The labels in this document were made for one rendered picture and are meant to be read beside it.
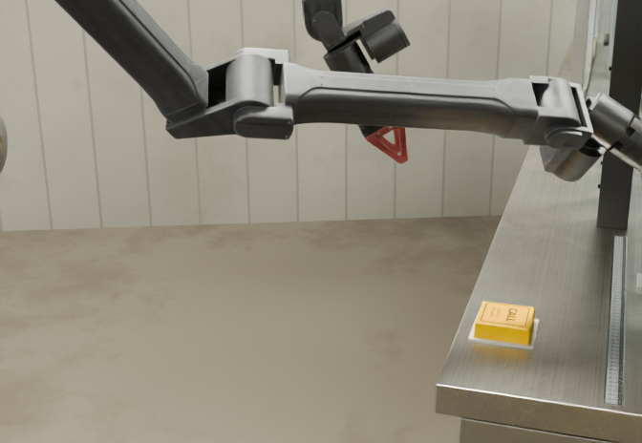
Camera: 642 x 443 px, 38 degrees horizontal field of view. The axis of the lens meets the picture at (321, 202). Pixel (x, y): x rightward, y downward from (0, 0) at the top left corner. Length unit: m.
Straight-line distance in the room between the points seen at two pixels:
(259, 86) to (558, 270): 0.59
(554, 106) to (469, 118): 0.11
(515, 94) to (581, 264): 0.40
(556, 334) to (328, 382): 1.71
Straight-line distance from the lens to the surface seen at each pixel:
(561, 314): 1.31
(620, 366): 1.19
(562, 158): 1.26
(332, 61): 1.42
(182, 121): 1.10
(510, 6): 4.10
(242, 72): 1.09
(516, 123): 1.15
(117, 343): 3.21
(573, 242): 1.56
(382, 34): 1.42
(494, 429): 1.13
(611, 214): 1.63
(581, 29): 2.25
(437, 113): 1.13
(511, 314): 1.24
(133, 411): 2.82
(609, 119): 1.21
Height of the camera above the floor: 1.46
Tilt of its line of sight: 19 degrees down
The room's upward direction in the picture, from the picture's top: 1 degrees counter-clockwise
